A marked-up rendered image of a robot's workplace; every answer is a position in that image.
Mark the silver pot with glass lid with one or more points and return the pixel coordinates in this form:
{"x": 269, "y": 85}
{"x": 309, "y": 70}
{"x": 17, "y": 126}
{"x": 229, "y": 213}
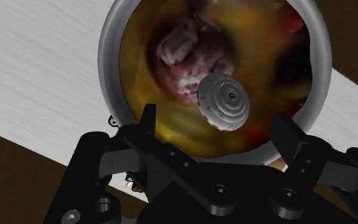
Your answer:
{"x": 259, "y": 62}

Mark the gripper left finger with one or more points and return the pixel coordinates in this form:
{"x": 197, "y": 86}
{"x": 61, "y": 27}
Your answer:
{"x": 154, "y": 155}

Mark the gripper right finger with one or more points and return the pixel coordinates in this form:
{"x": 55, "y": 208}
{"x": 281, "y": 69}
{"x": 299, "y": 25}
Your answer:
{"x": 293, "y": 145}

